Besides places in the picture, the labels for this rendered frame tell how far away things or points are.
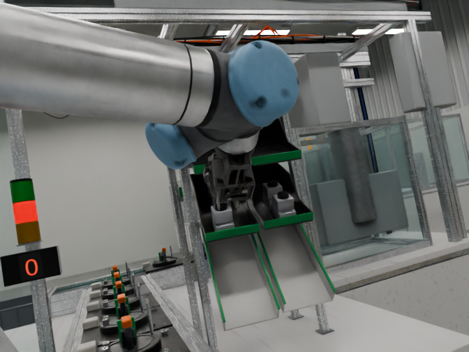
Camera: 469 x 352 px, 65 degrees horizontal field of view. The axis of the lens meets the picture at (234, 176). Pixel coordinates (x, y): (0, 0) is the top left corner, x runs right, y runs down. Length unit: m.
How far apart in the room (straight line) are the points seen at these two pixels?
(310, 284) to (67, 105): 0.80
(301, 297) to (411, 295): 1.05
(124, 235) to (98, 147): 2.70
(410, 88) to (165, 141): 1.84
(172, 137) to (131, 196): 11.01
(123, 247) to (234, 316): 10.57
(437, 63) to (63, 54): 2.19
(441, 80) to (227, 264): 1.71
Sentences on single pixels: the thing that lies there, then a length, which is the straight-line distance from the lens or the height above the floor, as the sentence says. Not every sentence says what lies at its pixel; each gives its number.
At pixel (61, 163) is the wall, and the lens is 11.58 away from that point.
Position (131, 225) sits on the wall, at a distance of 11.42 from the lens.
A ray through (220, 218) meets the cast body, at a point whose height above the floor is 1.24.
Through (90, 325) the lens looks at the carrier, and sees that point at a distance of 1.28.
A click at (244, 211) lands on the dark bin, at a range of 0.99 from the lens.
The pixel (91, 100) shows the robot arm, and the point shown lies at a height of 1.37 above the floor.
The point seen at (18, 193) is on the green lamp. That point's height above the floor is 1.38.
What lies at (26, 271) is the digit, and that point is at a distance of 1.03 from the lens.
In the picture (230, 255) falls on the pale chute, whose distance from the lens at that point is 1.01.
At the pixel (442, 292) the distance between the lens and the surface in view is 2.09.
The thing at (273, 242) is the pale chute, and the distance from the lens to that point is 1.06.
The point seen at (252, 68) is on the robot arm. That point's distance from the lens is 0.34.
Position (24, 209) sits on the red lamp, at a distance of 1.02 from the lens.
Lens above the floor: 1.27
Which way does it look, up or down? 4 degrees up
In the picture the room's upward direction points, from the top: 10 degrees counter-clockwise
